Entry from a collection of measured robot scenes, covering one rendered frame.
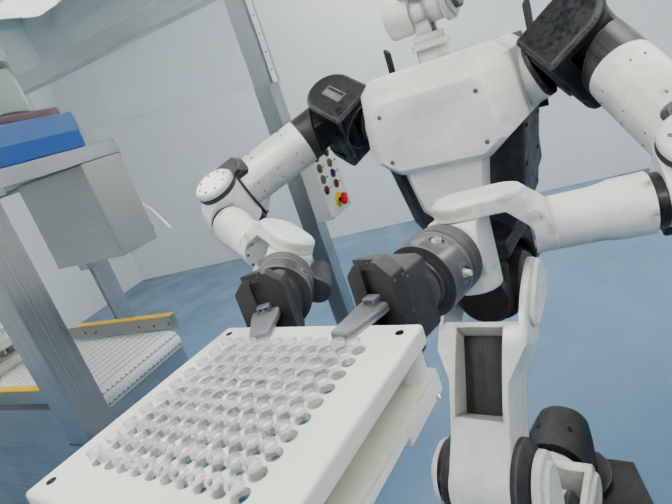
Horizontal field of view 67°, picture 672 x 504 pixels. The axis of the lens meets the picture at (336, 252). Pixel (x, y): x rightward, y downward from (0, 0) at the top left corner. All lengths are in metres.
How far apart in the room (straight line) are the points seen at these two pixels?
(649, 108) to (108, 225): 0.95
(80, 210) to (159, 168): 4.32
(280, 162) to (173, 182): 4.49
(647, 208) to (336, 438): 0.43
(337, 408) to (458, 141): 0.54
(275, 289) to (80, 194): 0.66
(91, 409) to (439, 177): 0.71
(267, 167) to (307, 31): 3.67
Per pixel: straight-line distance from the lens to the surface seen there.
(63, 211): 1.21
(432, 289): 0.53
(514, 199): 0.61
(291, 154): 0.97
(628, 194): 0.64
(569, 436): 1.41
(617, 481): 1.56
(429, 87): 0.83
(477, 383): 0.98
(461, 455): 0.94
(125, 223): 1.15
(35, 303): 0.95
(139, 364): 1.17
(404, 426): 0.42
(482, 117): 0.81
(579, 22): 0.82
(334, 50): 4.52
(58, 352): 0.96
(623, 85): 0.75
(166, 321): 1.24
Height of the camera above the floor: 1.27
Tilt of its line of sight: 17 degrees down
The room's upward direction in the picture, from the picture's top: 19 degrees counter-clockwise
